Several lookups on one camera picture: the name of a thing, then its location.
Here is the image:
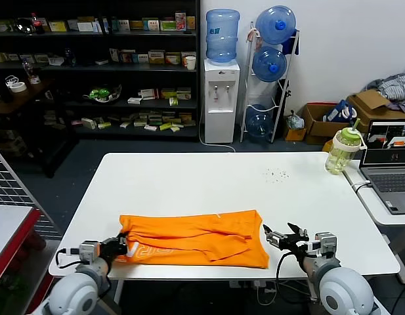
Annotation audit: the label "cola bottle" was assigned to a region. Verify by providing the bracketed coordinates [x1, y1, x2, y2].
[31, 12, 47, 35]

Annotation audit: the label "orange t-shirt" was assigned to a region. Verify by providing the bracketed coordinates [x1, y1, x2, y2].
[119, 209, 270, 270]

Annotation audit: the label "blue water jug with label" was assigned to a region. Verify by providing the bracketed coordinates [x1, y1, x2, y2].
[206, 9, 241, 65]

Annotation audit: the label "white water dispenser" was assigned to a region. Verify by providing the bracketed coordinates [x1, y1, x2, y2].
[203, 58, 241, 144]

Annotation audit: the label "green lid drinking bottle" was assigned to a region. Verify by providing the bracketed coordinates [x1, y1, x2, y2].
[325, 118, 367, 176]

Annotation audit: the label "white dispenser power cord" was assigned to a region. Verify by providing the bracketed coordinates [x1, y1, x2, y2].
[198, 108, 238, 154]

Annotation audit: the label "small yellow cardboard box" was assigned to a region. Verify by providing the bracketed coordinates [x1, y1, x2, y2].
[283, 126, 307, 142]

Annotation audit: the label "white wire grid panel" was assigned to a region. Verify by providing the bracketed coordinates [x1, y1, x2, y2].
[0, 141, 55, 226]

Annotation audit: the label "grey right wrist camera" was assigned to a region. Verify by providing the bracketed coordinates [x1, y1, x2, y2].
[314, 232, 338, 260]

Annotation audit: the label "white wire jug rack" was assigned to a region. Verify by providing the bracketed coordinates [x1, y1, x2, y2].
[240, 21, 301, 144]

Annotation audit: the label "small white side table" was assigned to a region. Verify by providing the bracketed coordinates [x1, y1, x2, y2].
[343, 159, 405, 285]

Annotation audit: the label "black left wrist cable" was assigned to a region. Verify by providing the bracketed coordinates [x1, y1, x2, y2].
[55, 248, 81, 268]

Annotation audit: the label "cardboard box with red rim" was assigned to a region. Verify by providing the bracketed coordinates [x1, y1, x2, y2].
[302, 102, 352, 146]

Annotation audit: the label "black shelving unit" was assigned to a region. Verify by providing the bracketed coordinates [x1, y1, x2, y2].
[0, 0, 202, 142]

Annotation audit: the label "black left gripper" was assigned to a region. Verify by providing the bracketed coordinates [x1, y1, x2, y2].
[98, 231, 130, 262]

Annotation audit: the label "clear plastic bag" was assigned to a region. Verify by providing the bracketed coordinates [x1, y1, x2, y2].
[286, 110, 305, 131]

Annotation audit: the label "green and white bowl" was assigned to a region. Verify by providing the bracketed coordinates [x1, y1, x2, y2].
[83, 84, 123, 104]

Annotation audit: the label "large brown cardboard box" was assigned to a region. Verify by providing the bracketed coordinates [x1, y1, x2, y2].
[348, 90, 405, 134]

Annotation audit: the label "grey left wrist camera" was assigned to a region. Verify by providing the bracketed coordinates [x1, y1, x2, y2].
[79, 241, 100, 263]

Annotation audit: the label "dark glossy round object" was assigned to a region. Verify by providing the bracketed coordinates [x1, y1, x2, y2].
[16, 18, 35, 35]

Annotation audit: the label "brown wooden table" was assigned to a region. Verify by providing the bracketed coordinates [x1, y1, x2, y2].
[0, 77, 80, 178]

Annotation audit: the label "scattered dark crumbs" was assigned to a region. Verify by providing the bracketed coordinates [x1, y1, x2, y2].
[263, 167, 290, 180]

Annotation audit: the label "white work table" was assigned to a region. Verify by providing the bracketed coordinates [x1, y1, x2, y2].
[48, 152, 402, 305]

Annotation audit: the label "grey laptop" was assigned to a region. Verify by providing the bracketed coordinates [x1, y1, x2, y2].
[360, 119, 405, 216]

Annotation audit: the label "yellow and green medicine box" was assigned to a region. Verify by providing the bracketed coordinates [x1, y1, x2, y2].
[148, 50, 166, 65]

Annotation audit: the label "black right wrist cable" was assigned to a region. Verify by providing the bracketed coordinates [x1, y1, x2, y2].
[276, 251, 311, 305]

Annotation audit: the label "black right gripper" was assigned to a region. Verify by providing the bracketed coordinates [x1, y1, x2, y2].
[263, 222, 310, 256]

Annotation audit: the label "blue bag with white handles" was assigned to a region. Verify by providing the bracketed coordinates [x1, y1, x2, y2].
[323, 100, 359, 124]

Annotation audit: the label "red framed white cart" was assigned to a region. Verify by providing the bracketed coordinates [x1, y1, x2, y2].
[0, 203, 55, 315]

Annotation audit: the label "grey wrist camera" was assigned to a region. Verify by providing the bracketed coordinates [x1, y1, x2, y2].
[79, 241, 100, 263]
[314, 232, 338, 260]

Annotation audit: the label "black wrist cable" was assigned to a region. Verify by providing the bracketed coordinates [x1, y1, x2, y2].
[55, 248, 81, 268]
[276, 251, 311, 305]

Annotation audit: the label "striped grey clothes pile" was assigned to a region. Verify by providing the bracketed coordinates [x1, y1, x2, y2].
[366, 73, 405, 112]

